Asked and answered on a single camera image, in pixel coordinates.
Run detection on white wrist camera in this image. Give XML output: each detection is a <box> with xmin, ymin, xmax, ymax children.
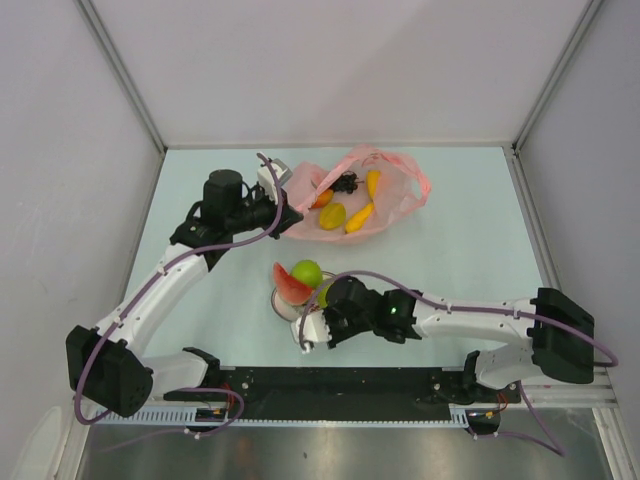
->
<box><xmin>290</xmin><ymin>310</ymin><xmax>332</xmax><ymax>354</ymax></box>
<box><xmin>257</xmin><ymin>152</ymin><xmax>293</xmax><ymax>204</ymax></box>

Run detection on red watermelon slice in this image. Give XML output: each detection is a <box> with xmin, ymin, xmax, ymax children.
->
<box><xmin>272</xmin><ymin>262</ymin><xmax>314</xmax><ymax>305</ymax></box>

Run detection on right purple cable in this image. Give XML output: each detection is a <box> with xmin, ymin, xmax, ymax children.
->
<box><xmin>296</xmin><ymin>270</ymin><xmax>620</xmax><ymax>457</ymax></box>

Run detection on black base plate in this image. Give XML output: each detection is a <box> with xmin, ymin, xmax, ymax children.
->
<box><xmin>198</xmin><ymin>367</ymin><xmax>521</xmax><ymax>405</ymax></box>

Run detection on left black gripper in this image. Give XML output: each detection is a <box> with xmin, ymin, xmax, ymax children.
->
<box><xmin>226</xmin><ymin>183</ymin><xmax>302</xmax><ymax>240</ymax></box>

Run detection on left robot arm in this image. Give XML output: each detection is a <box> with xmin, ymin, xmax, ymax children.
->
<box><xmin>66</xmin><ymin>157</ymin><xmax>303</xmax><ymax>425</ymax></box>

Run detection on green fake pear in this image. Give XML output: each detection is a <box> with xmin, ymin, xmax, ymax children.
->
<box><xmin>316</xmin><ymin>285</ymin><xmax>331</xmax><ymax>309</ymax></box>

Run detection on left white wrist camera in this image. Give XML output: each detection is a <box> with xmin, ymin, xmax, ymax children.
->
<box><xmin>257</xmin><ymin>152</ymin><xmax>293</xmax><ymax>204</ymax></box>

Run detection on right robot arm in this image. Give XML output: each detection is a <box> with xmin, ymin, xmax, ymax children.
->
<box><xmin>322</xmin><ymin>276</ymin><xmax>595</xmax><ymax>401</ymax></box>

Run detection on round printed plate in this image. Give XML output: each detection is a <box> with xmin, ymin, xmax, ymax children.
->
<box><xmin>271</xmin><ymin>288</ymin><xmax>322</xmax><ymax>322</ymax></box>

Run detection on aluminium frame rail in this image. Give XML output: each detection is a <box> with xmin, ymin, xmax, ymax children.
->
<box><xmin>72</xmin><ymin>365</ymin><xmax>614</xmax><ymax>407</ymax></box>

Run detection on green fake guava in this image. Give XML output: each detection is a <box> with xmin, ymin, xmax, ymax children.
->
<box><xmin>290</xmin><ymin>259</ymin><xmax>323</xmax><ymax>289</ymax></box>

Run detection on white slotted cable duct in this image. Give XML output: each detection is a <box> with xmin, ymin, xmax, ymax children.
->
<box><xmin>100</xmin><ymin>406</ymin><xmax>469</xmax><ymax>429</ymax></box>

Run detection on yellow fake starfruit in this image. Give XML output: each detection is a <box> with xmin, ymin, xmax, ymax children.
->
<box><xmin>318</xmin><ymin>202</ymin><xmax>347</xmax><ymax>231</ymax></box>

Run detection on red fake mango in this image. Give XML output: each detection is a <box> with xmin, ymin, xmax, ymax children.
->
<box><xmin>311</xmin><ymin>189</ymin><xmax>334</xmax><ymax>209</ymax></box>

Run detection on orange yellow fake mango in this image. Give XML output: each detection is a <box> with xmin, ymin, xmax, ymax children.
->
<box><xmin>365</xmin><ymin>170</ymin><xmax>381</xmax><ymax>201</ymax></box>

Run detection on yellow fake banana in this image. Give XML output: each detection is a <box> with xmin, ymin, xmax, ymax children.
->
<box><xmin>344</xmin><ymin>202</ymin><xmax>375</xmax><ymax>234</ymax></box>

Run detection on black fake grapes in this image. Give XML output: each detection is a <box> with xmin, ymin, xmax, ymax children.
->
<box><xmin>330</xmin><ymin>171</ymin><xmax>359</xmax><ymax>195</ymax></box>

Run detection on pink plastic bag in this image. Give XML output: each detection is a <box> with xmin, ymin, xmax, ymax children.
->
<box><xmin>284</xmin><ymin>145</ymin><xmax>432</xmax><ymax>245</ymax></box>

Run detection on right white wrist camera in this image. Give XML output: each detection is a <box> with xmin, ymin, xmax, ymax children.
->
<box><xmin>290</xmin><ymin>310</ymin><xmax>332</xmax><ymax>354</ymax></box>

